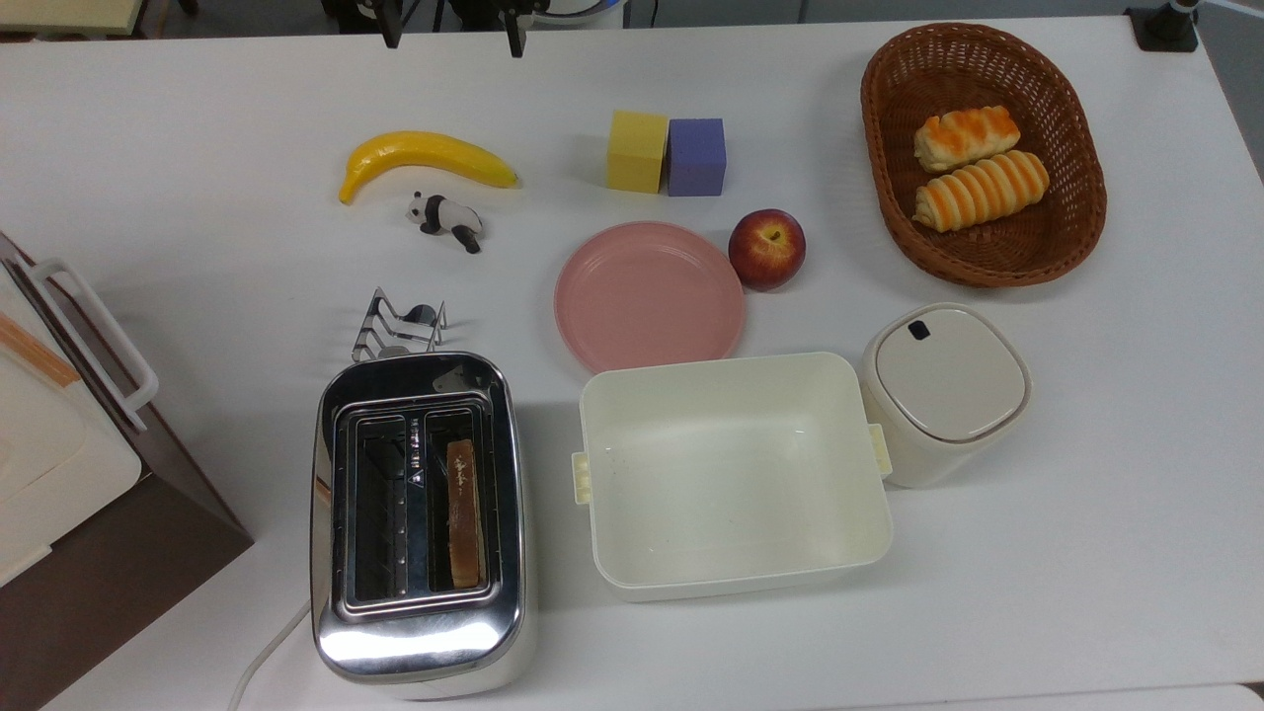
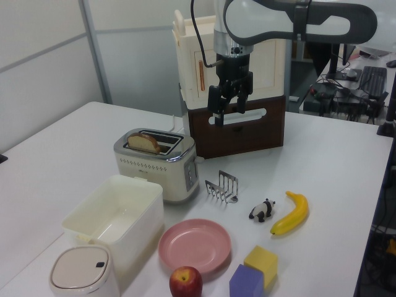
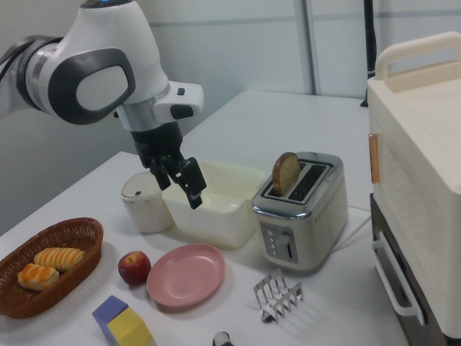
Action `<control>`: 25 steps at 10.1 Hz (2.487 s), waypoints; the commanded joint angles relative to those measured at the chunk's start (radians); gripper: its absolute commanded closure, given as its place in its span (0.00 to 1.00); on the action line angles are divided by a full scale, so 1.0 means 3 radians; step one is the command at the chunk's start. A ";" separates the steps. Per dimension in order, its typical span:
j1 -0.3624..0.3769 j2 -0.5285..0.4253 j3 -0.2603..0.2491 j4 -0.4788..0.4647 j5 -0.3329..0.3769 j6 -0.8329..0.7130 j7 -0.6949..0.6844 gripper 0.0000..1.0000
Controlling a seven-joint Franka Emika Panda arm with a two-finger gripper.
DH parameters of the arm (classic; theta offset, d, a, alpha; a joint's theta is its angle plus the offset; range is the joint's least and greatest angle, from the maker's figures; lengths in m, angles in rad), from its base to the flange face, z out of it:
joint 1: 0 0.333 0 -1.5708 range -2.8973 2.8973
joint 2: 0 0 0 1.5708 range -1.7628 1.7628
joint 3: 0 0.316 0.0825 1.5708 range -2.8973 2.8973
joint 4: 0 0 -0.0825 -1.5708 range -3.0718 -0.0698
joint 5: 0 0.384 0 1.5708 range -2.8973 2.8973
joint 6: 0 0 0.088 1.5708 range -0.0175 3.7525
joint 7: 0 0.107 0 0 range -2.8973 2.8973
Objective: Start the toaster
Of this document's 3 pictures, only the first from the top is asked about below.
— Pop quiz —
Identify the black Panda gripper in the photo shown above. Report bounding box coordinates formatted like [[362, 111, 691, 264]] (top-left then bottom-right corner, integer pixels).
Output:
[[322, 0, 550, 59]]

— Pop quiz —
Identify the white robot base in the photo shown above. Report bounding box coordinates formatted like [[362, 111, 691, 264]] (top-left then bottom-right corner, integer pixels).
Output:
[[538, 0, 629, 28]]

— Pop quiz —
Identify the chrome two-slot toaster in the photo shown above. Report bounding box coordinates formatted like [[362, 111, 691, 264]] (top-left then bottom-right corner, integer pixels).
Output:
[[310, 351, 539, 703]]

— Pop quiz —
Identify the yellow banana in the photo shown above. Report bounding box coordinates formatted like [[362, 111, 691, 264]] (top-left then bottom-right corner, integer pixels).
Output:
[[338, 130, 520, 206]]

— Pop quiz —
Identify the panda figurine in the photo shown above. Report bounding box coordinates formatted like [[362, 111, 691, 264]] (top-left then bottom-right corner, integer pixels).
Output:
[[406, 191, 485, 256]]

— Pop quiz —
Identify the yellow foam cube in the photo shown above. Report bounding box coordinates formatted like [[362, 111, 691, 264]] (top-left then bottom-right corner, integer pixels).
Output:
[[604, 109, 672, 196]]

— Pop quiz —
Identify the purple foam cube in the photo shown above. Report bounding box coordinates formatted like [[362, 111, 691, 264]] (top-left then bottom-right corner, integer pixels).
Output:
[[667, 118, 729, 198]]

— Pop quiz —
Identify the pink plate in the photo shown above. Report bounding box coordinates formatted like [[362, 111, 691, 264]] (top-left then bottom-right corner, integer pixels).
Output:
[[553, 220, 748, 375]]

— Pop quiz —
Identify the red apple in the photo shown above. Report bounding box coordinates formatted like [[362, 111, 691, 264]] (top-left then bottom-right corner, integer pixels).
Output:
[[728, 207, 808, 292]]

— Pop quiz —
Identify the beige board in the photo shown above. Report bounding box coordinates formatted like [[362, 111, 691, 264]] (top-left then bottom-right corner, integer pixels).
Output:
[[0, 0, 149, 39]]

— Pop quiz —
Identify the toast slice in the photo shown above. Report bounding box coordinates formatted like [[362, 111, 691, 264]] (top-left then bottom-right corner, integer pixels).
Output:
[[445, 438, 485, 591]]

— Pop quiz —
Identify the cream rectangular plastic box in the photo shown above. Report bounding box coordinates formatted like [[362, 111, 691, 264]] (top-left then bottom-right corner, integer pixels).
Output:
[[571, 351, 897, 604]]

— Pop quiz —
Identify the short striped bread roll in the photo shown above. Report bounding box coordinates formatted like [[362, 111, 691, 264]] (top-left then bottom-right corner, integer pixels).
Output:
[[912, 105, 1023, 175]]

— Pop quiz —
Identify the long striped bread roll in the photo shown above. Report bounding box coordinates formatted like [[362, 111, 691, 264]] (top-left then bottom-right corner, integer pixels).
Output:
[[911, 149, 1052, 235]]

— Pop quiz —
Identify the cream lidded canister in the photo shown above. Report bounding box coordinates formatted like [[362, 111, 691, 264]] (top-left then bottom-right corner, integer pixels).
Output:
[[858, 302, 1034, 491]]

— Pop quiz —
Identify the brown wicker basket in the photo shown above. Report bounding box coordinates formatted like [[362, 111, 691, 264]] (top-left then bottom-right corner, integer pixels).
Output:
[[859, 22, 1109, 290]]

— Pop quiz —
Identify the metal wire toast rack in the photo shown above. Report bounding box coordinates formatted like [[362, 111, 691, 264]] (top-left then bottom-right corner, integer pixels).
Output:
[[352, 287, 448, 363]]

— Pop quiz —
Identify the brown oven with white handle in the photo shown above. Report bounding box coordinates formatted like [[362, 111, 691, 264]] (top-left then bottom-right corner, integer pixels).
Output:
[[0, 231, 256, 711]]

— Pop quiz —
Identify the white toaster power cable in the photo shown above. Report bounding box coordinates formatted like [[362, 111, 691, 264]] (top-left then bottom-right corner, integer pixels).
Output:
[[226, 598, 313, 711]]

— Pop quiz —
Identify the black camera stand base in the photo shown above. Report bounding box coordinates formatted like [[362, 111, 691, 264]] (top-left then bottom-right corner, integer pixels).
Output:
[[1126, 0, 1202, 53]]

